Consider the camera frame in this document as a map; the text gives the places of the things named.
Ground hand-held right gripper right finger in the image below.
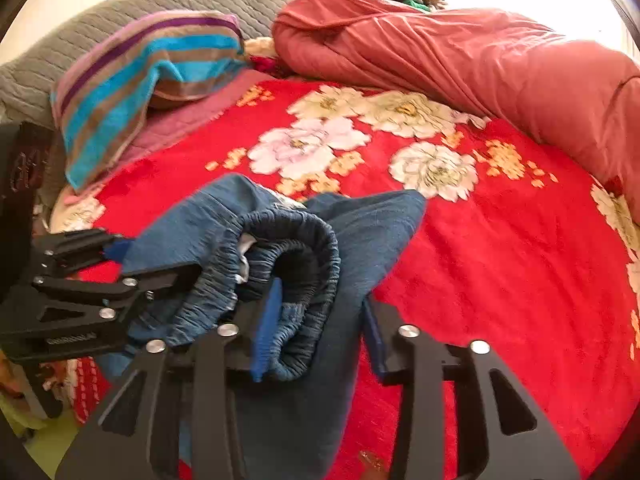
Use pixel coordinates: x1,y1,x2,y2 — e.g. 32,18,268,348
361,300,581,480

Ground striped towel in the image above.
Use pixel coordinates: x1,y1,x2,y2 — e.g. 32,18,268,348
50,10,248,193

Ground blue pants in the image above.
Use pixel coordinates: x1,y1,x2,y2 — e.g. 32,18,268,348
95,172,428,480

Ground dark and green clothes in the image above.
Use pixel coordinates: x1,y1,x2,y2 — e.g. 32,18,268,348
372,0,448,13

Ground yellow patterned cloth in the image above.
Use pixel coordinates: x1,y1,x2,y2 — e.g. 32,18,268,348
0,350,66,431

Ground salmon red comforter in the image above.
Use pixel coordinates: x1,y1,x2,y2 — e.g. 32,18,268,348
271,0,640,196

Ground red floral blanket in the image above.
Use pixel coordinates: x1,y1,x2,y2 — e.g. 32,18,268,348
47,77,640,480

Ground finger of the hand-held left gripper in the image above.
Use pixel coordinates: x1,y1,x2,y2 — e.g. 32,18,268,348
0,264,202,362
31,228,134,277

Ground cream plush item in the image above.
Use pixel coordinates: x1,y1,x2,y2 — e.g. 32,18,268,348
243,37,278,58

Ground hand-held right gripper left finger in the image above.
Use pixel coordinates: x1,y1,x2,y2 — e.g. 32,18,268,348
55,279,284,480

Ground grey quilted headboard cover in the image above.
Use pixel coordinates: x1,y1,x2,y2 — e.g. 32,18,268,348
0,0,368,128

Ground small red cloth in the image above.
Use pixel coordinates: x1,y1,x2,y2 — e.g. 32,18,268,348
248,55,281,79

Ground pink quilted sheet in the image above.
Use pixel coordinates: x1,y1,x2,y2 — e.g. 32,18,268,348
107,69,275,171

